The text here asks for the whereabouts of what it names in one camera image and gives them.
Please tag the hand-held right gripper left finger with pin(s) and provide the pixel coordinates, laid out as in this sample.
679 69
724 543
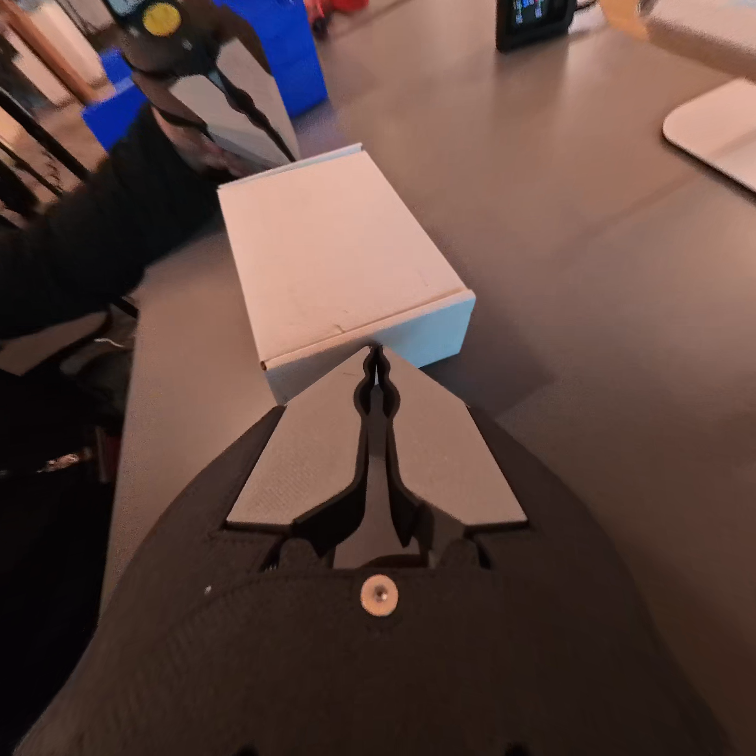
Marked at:
307 466

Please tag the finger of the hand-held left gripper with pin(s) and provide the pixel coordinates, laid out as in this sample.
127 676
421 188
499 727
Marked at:
254 77
218 115

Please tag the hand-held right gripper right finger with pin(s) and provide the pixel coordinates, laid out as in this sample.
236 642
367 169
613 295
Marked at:
449 466

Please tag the white cardboard box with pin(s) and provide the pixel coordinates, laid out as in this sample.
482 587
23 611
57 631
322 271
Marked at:
336 254

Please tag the person's left forearm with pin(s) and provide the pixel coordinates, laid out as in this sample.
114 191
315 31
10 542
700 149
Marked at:
100 236

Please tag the person's left hand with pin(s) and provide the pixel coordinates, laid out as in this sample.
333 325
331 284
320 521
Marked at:
204 156

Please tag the blue plastic crate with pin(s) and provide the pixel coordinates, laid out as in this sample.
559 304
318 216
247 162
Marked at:
115 100
289 53

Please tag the red toy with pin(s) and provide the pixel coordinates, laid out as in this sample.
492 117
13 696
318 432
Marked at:
336 12

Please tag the small black screen device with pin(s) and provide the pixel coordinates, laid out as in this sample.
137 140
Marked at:
534 20

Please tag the white monitor stand base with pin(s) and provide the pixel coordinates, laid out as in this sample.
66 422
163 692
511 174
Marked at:
717 133

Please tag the black metal frame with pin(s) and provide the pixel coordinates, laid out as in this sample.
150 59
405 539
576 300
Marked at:
35 153

